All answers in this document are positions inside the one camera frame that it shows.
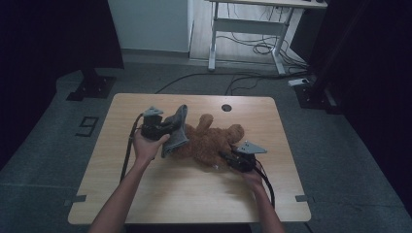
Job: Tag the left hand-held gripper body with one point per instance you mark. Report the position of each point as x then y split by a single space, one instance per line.
152 127

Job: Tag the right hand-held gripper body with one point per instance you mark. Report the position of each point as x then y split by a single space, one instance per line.
244 161

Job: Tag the grey cloth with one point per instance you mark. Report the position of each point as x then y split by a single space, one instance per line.
178 129

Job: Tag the brown teddy bear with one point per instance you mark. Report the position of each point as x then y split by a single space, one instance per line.
207 145

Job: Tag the person's right hand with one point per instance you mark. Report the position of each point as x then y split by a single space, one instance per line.
254 179

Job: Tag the person's left hand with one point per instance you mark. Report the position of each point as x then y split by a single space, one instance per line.
145 150

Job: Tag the round black table grommet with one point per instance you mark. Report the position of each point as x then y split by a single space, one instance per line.
226 107

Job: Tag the black stand base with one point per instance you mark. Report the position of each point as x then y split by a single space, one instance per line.
311 97
94 87

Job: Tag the black curtain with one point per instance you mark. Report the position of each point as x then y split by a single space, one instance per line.
48 39
372 81

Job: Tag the white desk frame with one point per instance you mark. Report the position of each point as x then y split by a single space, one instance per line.
246 26

